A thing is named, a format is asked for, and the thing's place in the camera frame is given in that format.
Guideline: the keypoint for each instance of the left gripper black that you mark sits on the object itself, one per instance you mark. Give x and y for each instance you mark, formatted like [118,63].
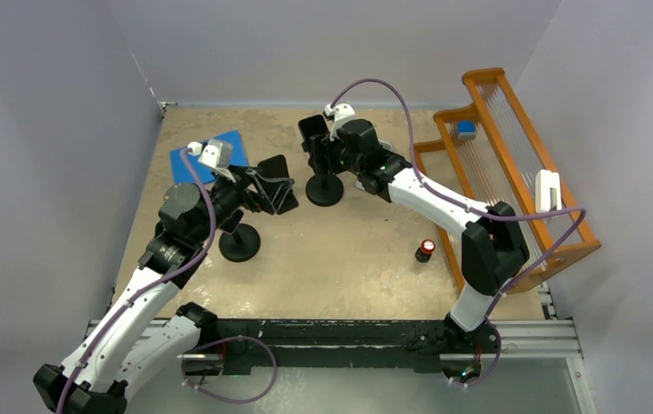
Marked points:
[249,199]

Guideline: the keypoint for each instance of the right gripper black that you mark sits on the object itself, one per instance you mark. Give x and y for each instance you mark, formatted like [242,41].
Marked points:
[329,153]

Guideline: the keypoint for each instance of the black phone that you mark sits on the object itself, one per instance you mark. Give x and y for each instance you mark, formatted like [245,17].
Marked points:
[275,166]
[310,127]

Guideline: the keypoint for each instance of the black round-base pole stand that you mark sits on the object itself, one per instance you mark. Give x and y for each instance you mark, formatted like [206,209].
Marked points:
[325,190]

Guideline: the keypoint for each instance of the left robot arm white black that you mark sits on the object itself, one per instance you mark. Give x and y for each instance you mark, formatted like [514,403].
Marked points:
[115,362]

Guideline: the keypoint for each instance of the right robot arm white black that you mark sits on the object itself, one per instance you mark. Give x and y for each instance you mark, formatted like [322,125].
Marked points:
[491,243]

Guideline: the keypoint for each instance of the black folding phone stand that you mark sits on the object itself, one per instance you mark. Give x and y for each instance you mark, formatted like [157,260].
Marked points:
[284,203]

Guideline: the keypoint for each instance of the black phone on folding stand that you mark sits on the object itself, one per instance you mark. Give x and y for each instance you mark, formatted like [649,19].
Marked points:
[275,166]

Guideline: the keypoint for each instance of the purple-cased phone on stand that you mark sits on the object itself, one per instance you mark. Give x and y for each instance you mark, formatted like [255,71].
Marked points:
[230,224]

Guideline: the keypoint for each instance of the black round-base stand left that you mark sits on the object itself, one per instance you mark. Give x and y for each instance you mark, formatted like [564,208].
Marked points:
[241,245]

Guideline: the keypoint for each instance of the blue small block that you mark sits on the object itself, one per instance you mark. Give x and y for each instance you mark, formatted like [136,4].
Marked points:
[465,130]

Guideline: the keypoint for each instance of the orange wooden rack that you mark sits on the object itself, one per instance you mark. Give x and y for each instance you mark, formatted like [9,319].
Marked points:
[500,164]

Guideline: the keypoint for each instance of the white clip on rack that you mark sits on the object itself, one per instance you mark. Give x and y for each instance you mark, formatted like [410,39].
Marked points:
[548,192]

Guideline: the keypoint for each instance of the black base frame rail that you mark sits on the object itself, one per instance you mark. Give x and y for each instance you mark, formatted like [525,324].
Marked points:
[424,346]

